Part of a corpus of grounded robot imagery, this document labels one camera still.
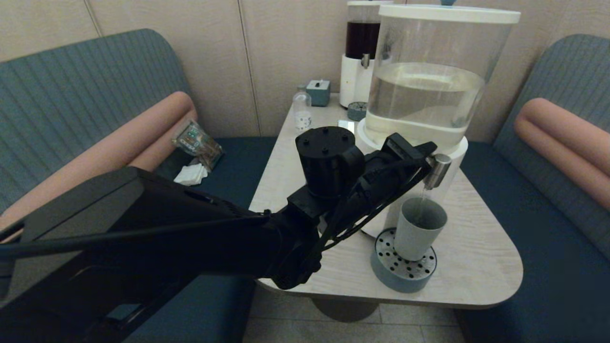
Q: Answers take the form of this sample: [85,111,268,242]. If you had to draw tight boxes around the teal upholstered bench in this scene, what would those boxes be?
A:
[453,33,610,343]
[0,29,278,343]

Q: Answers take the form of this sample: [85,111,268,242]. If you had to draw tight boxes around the clear snack packet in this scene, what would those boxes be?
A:
[173,121,224,171]

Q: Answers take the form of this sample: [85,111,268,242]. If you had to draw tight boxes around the small blue box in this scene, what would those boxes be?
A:
[306,80,331,107]

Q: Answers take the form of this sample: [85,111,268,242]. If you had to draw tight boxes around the dark drink dispenser white base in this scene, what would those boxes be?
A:
[339,1,382,109]

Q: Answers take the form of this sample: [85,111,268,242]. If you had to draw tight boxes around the pink bolster cushion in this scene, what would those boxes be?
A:
[0,91,197,232]
[513,98,610,212]

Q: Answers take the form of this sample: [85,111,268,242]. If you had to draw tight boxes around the white folded napkins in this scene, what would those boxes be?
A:
[173,163,209,187]

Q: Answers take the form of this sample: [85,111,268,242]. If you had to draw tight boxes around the clear water dispenser white base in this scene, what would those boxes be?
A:
[355,4,521,239]

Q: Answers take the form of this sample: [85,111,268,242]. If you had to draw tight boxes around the small clear bottle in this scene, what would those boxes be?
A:
[293,86,313,131]

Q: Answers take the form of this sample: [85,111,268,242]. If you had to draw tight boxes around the grey-blue plastic cup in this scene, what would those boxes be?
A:
[394,197,448,262]

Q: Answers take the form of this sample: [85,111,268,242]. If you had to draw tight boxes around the small blue drip tray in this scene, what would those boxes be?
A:
[346,101,368,122]

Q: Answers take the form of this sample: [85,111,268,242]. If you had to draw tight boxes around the metal dispenser tap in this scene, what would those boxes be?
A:
[422,152,452,191]

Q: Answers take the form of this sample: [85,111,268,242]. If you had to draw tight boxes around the blue drip tray metal grate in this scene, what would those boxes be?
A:
[370,228,437,293]

